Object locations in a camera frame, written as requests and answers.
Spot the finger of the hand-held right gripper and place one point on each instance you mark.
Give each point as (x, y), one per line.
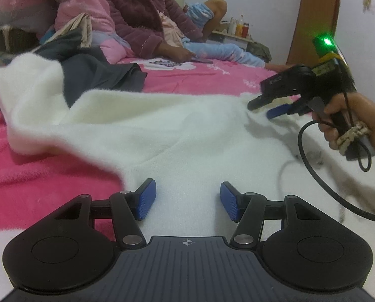
(278, 112)
(259, 102)

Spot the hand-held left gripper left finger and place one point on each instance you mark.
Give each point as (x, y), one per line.
(146, 198)

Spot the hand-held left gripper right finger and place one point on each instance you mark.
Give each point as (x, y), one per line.
(229, 198)

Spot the white fluffy sweater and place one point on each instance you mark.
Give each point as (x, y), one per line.
(174, 138)

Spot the dark grey clothes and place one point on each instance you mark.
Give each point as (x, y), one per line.
(96, 69)

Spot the person's right hand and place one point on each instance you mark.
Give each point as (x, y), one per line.
(369, 122)

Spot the green bag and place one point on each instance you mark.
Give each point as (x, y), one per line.
(259, 52)

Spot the wooden door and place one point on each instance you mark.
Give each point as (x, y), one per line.
(313, 22)

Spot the white side table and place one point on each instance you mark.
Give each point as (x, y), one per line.
(234, 39)

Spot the dark phone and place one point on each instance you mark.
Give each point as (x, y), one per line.
(201, 60)

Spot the red bottle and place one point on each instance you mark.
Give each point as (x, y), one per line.
(245, 31)

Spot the orange bottle with white cap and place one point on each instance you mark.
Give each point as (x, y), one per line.
(239, 28)

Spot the white plastic bottle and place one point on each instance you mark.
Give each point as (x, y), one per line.
(231, 26)

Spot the pink floral blanket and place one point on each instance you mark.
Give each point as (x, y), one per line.
(33, 179)

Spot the beige cloth bag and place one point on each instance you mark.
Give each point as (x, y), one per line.
(80, 28)

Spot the grey brown pillow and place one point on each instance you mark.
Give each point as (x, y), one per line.
(17, 41)

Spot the pink quilt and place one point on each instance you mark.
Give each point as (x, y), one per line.
(77, 3)

